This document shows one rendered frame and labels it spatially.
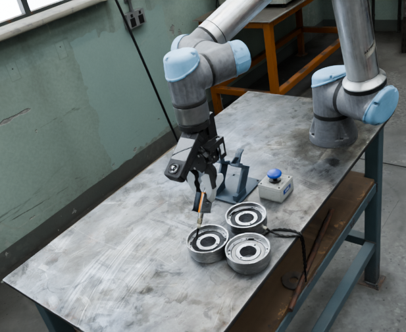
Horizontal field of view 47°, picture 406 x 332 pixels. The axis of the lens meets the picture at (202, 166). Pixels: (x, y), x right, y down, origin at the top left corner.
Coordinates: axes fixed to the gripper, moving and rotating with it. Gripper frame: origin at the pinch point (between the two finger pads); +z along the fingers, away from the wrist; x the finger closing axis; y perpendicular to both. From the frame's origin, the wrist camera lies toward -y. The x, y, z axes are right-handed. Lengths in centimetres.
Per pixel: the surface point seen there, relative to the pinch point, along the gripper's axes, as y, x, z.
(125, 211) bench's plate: -0.9, 31.1, 13.1
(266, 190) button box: 20.1, -4.7, 9.8
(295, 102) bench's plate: 79, 16, 13
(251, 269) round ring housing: -6.5, -15.8, 11.0
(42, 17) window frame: 70, 147, -21
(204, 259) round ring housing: -8.5, -3.8, 11.2
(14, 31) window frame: 53, 146, -20
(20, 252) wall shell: 12, 155, 89
